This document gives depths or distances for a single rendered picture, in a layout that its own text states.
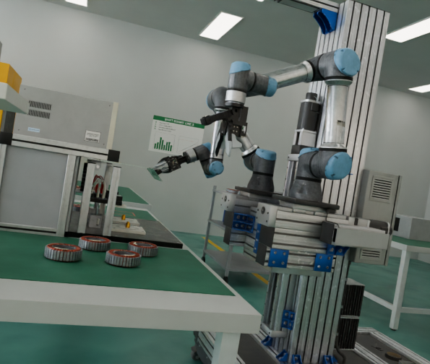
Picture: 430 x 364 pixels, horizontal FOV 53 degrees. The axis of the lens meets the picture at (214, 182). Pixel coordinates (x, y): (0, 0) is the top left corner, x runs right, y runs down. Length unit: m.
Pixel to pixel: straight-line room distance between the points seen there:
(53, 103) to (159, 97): 5.61
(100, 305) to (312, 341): 1.48
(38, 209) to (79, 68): 5.75
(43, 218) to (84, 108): 0.48
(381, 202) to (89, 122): 1.46
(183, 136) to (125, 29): 1.97
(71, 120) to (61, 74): 5.52
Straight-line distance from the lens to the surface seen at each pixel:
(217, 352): 1.22
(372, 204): 2.31
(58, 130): 1.91
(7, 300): 1.06
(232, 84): 1.62
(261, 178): 2.38
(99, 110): 1.91
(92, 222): 1.97
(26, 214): 1.80
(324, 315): 2.34
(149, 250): 1.59
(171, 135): 7.44
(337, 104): 1.86
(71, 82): 7.39
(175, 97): 7.51
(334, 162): 1.81
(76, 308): 1.06
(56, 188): 1.78
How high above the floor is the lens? 1.09
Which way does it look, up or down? 1 degrees down
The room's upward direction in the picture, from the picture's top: 9 degrees clockwise
